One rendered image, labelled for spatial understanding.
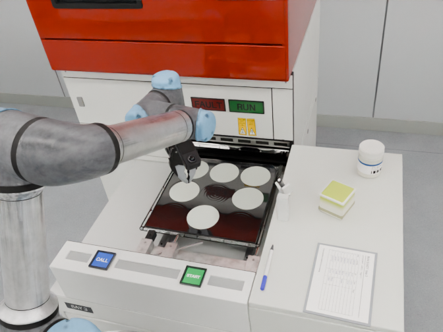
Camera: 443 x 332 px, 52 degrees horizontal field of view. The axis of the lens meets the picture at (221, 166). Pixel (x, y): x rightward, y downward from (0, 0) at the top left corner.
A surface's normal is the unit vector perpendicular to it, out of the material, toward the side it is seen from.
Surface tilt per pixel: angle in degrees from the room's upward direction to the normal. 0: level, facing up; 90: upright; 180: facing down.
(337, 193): 0
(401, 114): 90
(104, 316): 90
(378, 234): 0
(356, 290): 0
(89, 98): 90
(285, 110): 90
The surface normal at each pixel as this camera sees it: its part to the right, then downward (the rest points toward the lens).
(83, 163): 0.59, 0.33
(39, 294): 0.81, 0.26
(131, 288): -0.28, 0.63
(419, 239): -0.11, -0.77
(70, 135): 0.42, -0.55
